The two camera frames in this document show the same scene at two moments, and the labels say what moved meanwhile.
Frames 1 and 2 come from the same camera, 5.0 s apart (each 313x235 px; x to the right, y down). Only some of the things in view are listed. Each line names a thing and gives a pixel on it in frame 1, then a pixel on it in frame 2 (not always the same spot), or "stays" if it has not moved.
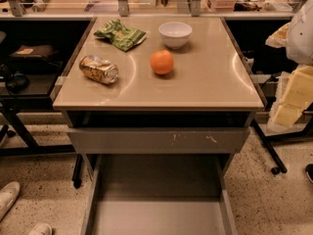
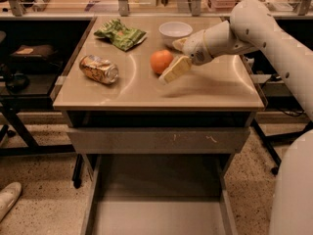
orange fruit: (161, 62) stays
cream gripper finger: (279, 38) → (179, 43)
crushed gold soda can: (99, 70) stays
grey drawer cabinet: (158, 107) stays
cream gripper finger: (294, 94) → (179, 67)
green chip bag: (119, 35) stays
